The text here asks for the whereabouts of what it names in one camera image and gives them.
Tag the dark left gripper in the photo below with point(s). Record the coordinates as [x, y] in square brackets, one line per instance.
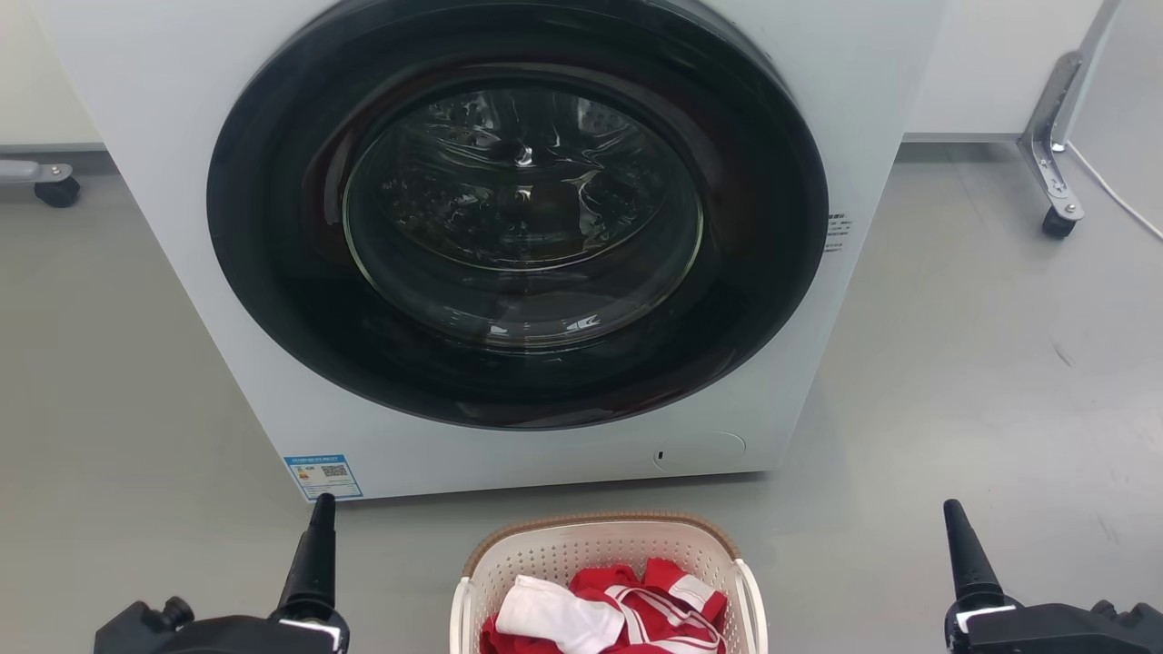
[227, 636]

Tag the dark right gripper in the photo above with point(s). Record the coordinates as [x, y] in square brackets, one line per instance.
[1063, 636]

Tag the white perforated laundry basket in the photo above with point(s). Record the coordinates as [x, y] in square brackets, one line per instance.
[563, 549]

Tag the blue energy label sticker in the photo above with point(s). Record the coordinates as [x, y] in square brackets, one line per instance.
[323, 477]

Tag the white garment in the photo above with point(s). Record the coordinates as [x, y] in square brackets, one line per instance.
[554, 618]

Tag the round white filter cover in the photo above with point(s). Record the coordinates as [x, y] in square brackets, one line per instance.
[700, 451]

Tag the red striped garment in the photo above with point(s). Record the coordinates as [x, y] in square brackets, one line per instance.
[663, 604]

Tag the black round washer door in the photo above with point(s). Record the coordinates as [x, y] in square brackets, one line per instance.
[273, 272]

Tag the black caster wheel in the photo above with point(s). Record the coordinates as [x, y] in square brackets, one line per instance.
[57, 192]
[1058, 223]

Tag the black text sticker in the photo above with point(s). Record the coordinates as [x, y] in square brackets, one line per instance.
[838, 232]

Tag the grey metal stand leg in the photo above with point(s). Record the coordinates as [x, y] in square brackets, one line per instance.
[27, 171]
[1047, 136]

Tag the white front-load washing machine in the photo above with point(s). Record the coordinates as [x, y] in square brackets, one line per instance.
[863, 136]

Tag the white partition board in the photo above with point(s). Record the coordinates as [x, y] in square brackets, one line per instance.
[1127, 91]

